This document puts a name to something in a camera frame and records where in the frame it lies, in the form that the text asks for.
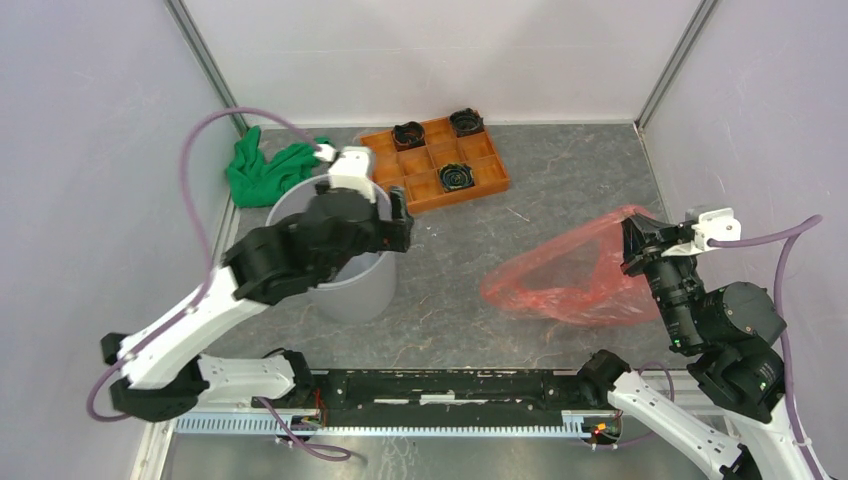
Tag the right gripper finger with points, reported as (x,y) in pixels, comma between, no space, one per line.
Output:
(632,241)
(654,230)

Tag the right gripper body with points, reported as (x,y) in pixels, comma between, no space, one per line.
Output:
(653,254)

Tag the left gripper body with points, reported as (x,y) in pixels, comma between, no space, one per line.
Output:
(392,235)

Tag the grey trash bin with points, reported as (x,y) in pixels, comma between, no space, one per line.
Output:
(364,287)

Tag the red plastic trash bag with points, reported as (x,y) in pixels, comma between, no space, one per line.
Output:
(575,278)

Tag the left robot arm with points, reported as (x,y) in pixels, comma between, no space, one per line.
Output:
(162,372)

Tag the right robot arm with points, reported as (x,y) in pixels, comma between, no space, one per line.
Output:
(734,339)

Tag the orange compartment tray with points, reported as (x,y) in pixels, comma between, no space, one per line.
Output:
(416,170)

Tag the rolled black belt left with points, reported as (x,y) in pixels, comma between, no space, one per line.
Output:
(408,136)

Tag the rolled black belt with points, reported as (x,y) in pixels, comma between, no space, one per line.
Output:
(466,122)
(408,136)

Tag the rolled black belt right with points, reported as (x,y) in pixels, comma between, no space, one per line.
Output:
(466,122)

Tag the green cloth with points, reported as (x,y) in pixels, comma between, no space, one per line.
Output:
(257,182)

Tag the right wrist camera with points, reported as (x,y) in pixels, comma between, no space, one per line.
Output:
(700,226)

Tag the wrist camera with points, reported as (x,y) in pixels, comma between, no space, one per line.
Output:
(700,226)
(349,168)

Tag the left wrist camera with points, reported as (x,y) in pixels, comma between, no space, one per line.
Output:
(349,168)

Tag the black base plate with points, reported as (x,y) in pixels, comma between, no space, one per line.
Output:
(474,398)

